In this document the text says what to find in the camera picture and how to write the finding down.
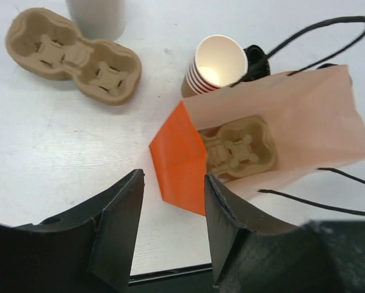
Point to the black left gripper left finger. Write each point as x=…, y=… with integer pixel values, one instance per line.
x=88, y=248

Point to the stack of brown paper cups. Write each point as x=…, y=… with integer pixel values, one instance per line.
x=219, y=61

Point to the orange paper takeout bag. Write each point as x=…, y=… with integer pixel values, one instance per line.
x=311, y=115

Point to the white cylindrical holder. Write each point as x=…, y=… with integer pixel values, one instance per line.
x=98, y=18

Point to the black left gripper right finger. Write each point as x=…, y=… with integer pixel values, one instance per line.
x=252, y=251

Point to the brown pulp cup carrier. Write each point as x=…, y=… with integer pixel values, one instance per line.
x=239, y=148
x=52, y=46

